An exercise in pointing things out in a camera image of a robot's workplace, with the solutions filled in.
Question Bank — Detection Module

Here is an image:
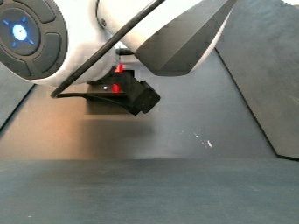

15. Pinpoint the red peg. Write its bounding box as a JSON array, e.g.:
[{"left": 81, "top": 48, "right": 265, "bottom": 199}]
[{"left": 113, "top": 63, "right": 125, "bottom": 94}]

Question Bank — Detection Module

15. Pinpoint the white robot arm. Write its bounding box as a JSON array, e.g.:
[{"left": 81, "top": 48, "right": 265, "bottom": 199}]
[{"left": 0, "top": 0, "right": 238, "bottom": 86}]

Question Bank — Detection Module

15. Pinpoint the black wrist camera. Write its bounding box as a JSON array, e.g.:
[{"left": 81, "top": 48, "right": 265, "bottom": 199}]
[{"left": 89, "top": 70, "right": 162, "bottom": 115}]

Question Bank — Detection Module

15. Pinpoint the black cable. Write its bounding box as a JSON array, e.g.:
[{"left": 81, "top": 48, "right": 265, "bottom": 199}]
[{"left": 51, "top": 0, "right": 167, "bottom": 99}]

